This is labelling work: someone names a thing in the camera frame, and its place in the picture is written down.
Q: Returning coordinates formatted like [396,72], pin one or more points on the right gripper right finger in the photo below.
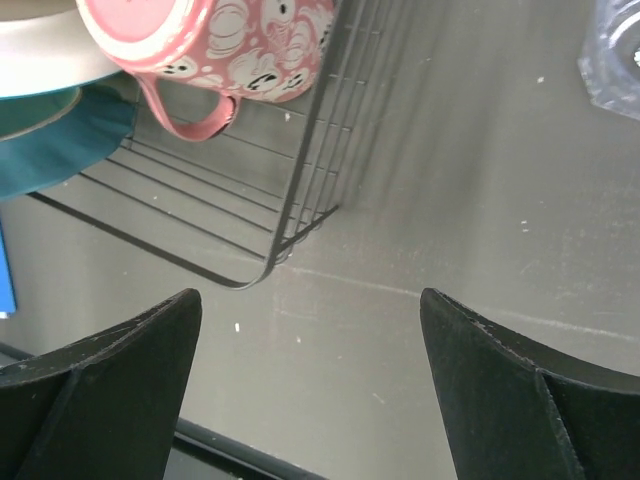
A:
[514,408]

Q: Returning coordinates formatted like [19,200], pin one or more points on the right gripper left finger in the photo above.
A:
[103,407]

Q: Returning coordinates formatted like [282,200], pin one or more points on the black wire dish rack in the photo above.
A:
[230,209]

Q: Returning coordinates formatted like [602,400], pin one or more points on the teal scalloped plate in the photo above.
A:
[50,137]

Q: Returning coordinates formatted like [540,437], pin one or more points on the pink floral mug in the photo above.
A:
[263,50]

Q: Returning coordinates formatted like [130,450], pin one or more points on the white watermelon plate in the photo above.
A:
[45,46]

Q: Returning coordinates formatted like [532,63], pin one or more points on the blue folder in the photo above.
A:
[8,304]

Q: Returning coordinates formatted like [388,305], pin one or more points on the clear plastic cup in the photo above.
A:
[609,59]

